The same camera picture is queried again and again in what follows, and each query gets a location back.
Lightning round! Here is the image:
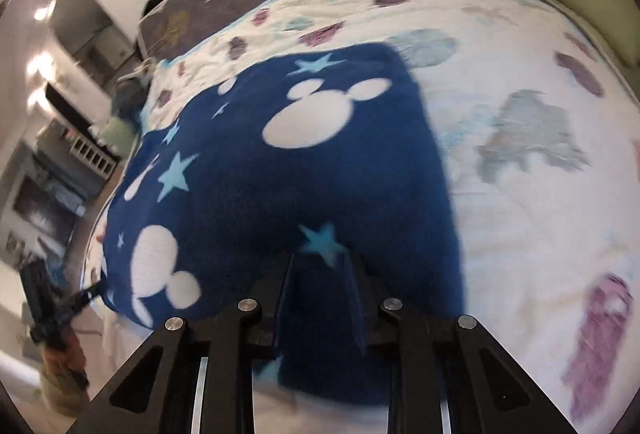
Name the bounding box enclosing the white shelf rack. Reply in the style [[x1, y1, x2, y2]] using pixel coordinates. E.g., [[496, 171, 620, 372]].
[[70, 134, 123, 180]]

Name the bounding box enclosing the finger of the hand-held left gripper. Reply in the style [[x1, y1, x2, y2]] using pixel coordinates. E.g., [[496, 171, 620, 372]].
[[57, 281, 107, 322]]

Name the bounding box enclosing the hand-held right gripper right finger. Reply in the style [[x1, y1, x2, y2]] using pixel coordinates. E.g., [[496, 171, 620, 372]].
[[346, 254, 578, 434]]

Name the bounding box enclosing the blue fleece pajama top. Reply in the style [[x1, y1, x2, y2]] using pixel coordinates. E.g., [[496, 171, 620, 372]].
[[100, 42, 468, 410]]

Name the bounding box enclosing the white shell-printed quilt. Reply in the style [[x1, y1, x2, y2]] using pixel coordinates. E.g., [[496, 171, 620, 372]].
[[82, 0, 640, 434]]

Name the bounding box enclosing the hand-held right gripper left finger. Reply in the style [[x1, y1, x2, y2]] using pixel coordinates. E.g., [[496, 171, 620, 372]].
[[65, 254, 297, 434]]

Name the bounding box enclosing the person's left forearm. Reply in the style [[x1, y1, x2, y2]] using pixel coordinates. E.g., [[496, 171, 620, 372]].
[[40, 329, 93, 415]]

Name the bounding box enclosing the pile of clothes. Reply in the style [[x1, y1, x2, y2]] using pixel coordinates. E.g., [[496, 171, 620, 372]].
[[112, 59, 156, 115]]

